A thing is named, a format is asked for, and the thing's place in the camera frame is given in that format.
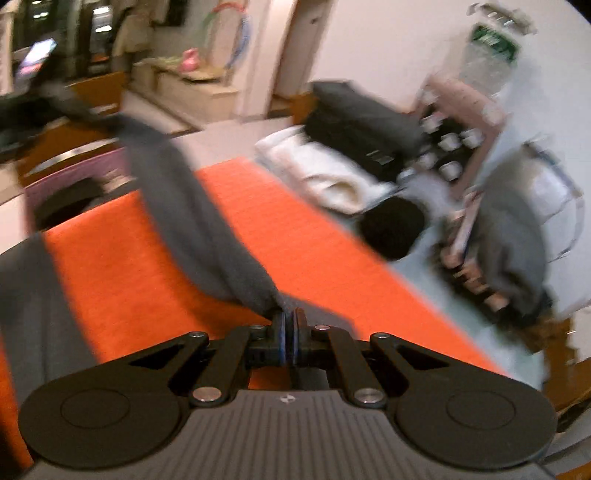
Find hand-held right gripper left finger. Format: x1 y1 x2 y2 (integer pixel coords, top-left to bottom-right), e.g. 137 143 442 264
129 311 288 408

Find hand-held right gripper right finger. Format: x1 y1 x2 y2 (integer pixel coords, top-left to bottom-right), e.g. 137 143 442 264
288 308 451 409

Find dark grey pants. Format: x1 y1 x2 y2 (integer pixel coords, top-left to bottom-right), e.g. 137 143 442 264
0 111 361 416

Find purple chair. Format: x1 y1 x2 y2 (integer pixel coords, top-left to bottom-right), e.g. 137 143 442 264
22 148 141 232

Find orange patterned mat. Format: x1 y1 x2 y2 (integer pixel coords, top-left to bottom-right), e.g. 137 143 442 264
0 157 509 467

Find black fuzzy hat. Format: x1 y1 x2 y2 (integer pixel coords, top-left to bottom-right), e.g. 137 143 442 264
358 198 428 260

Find cream fleece garment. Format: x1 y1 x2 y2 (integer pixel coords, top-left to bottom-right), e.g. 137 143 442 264
255 126 399 214

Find colourful hula hoop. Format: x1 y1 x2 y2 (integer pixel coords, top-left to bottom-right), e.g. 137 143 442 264
203 0 256 72

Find grey garment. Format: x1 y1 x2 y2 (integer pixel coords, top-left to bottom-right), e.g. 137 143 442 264
473 182 551 308

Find pink cup rack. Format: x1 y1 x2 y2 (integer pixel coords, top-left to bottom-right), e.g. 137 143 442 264
413 74 509 200

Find clear bag with green label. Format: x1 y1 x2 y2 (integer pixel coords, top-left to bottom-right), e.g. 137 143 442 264
462 4 525 95

